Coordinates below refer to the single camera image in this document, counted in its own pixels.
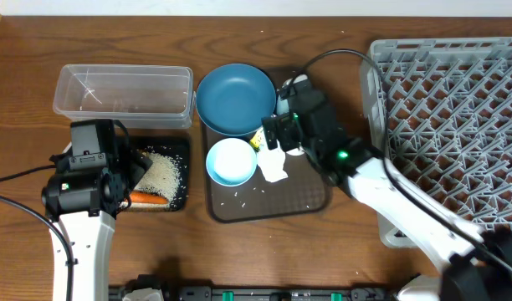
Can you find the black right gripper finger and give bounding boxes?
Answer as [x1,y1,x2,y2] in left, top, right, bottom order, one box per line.
[277,115,301,151]
[262,117,278,150]

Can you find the dark blue bowl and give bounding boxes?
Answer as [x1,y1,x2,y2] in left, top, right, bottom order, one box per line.
[196,64,276,136]

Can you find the orange carrot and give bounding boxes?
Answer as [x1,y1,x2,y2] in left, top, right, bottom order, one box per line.
[130,191,169,206]

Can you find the light blue small bowl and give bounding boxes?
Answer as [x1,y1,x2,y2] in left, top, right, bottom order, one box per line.
[205,138,257,187]

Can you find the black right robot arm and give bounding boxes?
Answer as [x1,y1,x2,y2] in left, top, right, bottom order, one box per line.
[262,79,512,301]

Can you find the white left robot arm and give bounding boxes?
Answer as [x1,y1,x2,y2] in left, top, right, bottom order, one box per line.
[41,119,152,300]

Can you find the grey dishwasher rack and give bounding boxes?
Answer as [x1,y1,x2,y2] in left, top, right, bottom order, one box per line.
[360,37,512,230]

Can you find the pink cup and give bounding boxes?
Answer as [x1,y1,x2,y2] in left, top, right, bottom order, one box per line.
[287,147,305,156]

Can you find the light blue cup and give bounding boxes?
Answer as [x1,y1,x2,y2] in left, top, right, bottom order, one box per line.
[276,96,289,115]

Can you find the yellow green wrapper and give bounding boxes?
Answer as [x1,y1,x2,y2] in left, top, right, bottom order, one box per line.
[249,127,265,152]

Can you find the white crumpled napkin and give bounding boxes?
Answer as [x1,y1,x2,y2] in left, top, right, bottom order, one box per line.
[257,148,288,183]

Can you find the brown serving tray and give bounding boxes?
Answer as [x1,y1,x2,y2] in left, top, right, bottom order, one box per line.
[200,64,333,223]

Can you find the spilled rice grains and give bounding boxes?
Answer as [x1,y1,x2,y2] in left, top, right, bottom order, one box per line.
[133,145,189,211]

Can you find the black plastic tray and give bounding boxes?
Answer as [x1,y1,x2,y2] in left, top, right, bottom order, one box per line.
[126,136,190,212]

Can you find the clear plastic bin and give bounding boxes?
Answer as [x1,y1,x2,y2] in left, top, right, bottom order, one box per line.
[53,64,195,129]

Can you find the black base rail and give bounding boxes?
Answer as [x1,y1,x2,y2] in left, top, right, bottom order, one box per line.
[108,275,392,301]

